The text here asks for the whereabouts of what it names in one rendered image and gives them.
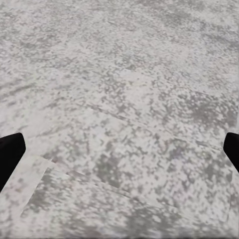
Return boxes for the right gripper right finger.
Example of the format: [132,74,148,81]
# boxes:
[223,132,239,172]

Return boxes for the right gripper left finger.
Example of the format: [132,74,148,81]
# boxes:
[0,132,26,192]

